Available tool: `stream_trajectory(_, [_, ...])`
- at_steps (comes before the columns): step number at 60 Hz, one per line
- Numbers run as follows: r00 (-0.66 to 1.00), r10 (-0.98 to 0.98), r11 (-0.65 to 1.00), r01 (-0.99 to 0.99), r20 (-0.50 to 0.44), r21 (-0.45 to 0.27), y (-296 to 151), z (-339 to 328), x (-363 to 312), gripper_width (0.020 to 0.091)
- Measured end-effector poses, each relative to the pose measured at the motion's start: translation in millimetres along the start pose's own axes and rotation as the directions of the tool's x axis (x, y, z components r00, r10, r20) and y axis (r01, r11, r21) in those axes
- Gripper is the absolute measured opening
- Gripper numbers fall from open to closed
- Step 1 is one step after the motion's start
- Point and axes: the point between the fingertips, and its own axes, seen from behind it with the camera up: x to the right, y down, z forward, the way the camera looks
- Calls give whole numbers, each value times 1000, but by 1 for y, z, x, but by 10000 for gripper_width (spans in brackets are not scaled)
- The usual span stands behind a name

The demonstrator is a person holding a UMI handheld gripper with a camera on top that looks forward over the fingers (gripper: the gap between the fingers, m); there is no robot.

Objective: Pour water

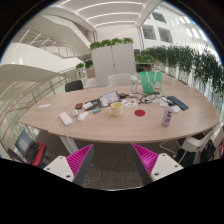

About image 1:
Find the pink drink bottle black cap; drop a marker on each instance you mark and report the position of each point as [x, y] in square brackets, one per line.
[167, 115]

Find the white power strip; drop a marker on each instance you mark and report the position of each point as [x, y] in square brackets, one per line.
[66, 118]

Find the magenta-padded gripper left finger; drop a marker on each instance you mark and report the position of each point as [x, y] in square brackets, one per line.
[78, 160]

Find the small black box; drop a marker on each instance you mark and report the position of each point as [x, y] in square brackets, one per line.
[124, 95]

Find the small teal marker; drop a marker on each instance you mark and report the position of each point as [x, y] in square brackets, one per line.
[97, 111]

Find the white plastic packet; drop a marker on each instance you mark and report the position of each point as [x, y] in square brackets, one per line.
[164, 104]
[176, 109]

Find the white cabinet with plants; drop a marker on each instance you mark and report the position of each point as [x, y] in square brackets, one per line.
[113, 60]

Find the white sticker sheet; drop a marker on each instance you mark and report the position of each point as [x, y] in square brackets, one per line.
[129, 102]

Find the white chair dark seat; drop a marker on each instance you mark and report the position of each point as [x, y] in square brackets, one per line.
[200, 140]

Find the small red black wallet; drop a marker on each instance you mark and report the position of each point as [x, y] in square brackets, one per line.
[78, 106]

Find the glass railing wooden handrail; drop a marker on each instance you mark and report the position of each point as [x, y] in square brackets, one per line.
[33, 93]

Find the dark blue keyboard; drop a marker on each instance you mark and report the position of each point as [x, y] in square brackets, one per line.
[177, 102]

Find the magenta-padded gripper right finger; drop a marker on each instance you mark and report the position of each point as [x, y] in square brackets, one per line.
[146, 159]

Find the green hedge planter row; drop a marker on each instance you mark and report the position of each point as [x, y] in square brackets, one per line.
[186, 63]

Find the brown planter with plants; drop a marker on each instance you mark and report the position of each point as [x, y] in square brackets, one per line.
[87, 68]

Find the white computer mouse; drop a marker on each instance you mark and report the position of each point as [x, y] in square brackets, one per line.
[82, 116]

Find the white paper card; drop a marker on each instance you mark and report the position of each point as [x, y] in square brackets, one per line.
[44, 106]

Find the clear shaker bottle white lid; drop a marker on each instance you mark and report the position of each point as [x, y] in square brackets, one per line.
[134, 83]

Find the flat round red coaster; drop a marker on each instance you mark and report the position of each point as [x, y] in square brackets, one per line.
[139, 112]

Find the ceiling light strips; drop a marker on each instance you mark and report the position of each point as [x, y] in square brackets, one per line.
[110, 13]

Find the small white box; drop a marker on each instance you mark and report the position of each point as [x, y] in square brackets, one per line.
[88, 106]

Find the green tote bag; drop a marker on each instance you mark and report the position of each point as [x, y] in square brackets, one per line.
[150, 81]

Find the open booklet with papers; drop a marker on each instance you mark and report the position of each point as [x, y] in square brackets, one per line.
[109, 98]

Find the red and black chair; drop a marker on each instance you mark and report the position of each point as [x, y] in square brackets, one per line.
[31, 148]

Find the black office chair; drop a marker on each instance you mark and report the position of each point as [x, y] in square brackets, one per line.
[74, 85]

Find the pale yellow mug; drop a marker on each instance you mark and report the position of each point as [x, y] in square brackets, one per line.
[117, 109]

